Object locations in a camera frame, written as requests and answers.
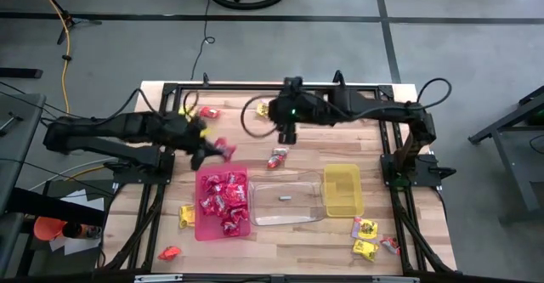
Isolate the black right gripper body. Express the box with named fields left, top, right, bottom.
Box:
left=268, top=76, right=303, bottom=144

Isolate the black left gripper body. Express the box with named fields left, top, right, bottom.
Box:
left=182, top=116, right=212, bottom=172

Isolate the red plastic bin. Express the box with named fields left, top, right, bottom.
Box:
left=194, top=162, right=252, bottom=242

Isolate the clear plastic bin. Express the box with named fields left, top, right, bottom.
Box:
left=246, top=170, right=327, bottom=227

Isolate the yellow plastic bin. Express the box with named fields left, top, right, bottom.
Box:
left=323, top=163, right=366, bottom=218

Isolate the white paper sheet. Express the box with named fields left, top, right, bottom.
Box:
left=59, top=188, right=106, bottom=212
left=48, top=235, right=104, bottom=257

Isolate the dark bottle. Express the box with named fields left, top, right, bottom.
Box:
left=62, top=222, right=103, bottom=240

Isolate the black padded beam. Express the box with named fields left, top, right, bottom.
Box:
left=0, top=186, right=108, bottom=228

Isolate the black tripod stand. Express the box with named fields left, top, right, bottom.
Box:
left=31, top=0, right=103, bottom=46

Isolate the black flat bar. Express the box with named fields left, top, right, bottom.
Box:
left=0, top=67, right=44, bottom=79

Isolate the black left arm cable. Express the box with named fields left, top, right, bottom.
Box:
left=93, top=87, right=201, bottom=126

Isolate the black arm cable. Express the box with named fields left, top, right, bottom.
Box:
left=93, top=87, right=201, bottom=126
left=240, top=76, right=453, bottom=139

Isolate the thin black floor cable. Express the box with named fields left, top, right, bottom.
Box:
left=190, top=0, right=217, bottom=82

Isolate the silver metal bracket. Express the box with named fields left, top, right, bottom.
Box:
left=371, top=275, right=421, bottom=283
left=133, top=274, right=184, bottom=283

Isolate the yellow extension cable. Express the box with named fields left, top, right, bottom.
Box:
left=42, top=0, right=107, bottom=181

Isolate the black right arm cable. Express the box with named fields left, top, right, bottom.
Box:
left=240, top=76, right=453, bottom=139

